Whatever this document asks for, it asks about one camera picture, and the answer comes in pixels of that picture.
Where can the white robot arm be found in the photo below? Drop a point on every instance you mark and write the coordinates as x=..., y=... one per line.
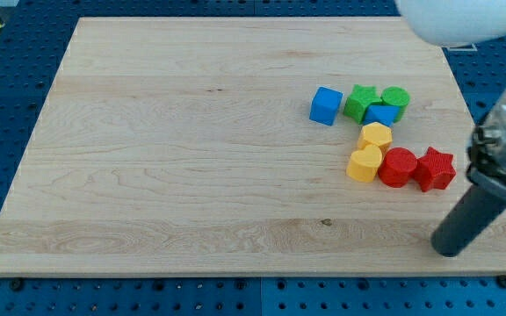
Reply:
x=457, y=23

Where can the green star block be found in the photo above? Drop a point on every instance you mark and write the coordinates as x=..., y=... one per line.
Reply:
x=359, y=100

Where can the red star block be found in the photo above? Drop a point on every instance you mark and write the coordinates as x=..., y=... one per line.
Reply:
x=434, y=170

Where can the wooden board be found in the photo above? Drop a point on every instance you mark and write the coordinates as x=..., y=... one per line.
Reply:
x=175, y=147

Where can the blue cube block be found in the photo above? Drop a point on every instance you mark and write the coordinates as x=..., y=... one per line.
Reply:
x=325, y=105

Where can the yellow heart block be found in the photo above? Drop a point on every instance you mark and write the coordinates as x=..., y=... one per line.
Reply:
x=364, y=163

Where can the yellow hexagon block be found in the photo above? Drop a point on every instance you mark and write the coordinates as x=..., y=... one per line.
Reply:
x=375, y=134

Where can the blue triangle block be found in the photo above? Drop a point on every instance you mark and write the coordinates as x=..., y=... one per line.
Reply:
x=383, y=114

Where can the red cylinder block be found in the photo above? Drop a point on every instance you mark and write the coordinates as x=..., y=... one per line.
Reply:
x=397, y=167

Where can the green cylinder block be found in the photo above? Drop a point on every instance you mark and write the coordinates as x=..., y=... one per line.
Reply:
x=397, y=97

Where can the grey cylindrical pointer tool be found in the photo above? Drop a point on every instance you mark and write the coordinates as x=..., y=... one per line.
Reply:
x=473, y=213

